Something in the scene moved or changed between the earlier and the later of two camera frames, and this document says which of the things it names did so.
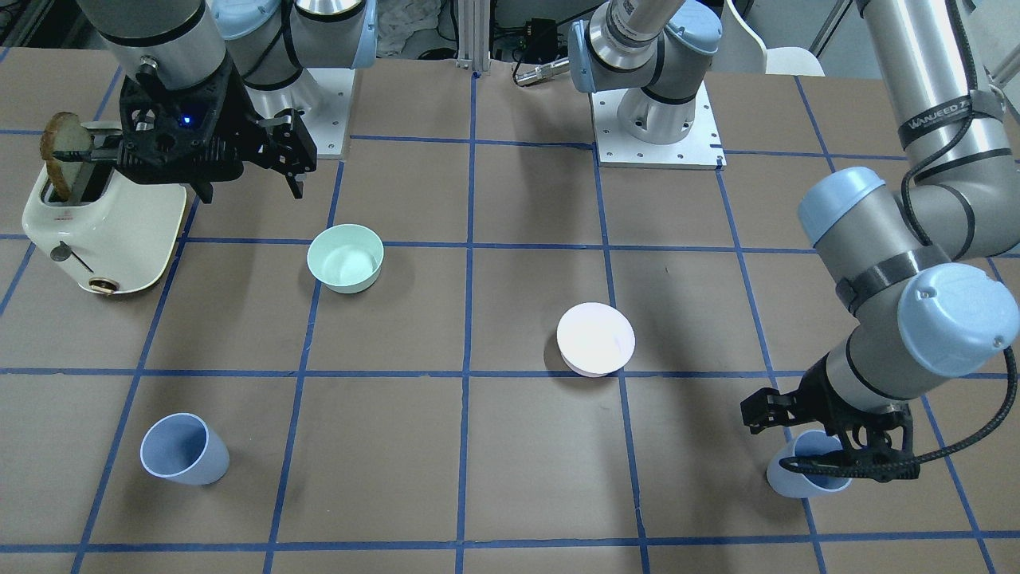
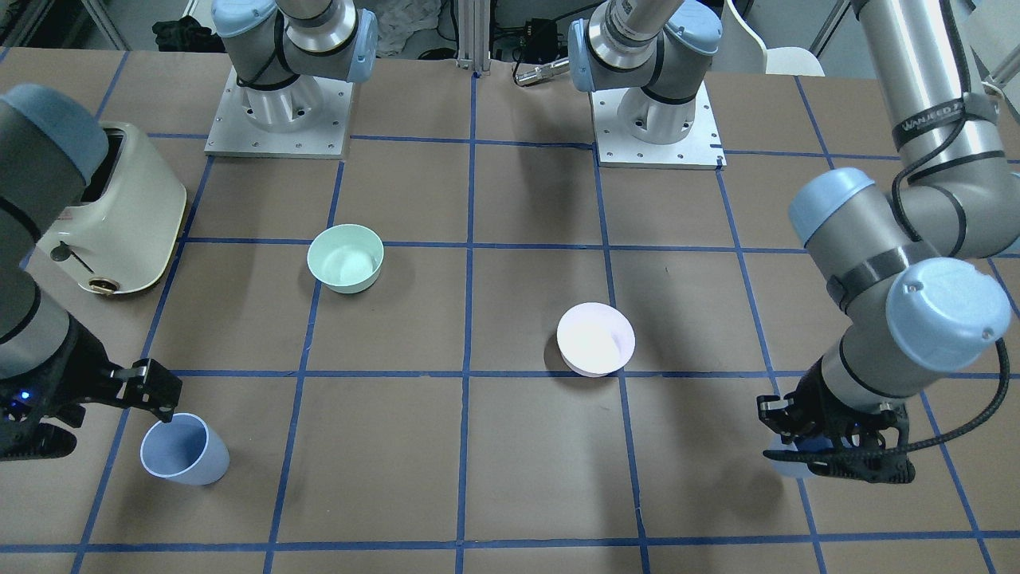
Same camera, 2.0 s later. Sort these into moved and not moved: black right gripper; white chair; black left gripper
Moved: black right gripper
Not moved: white chair; black left gripper
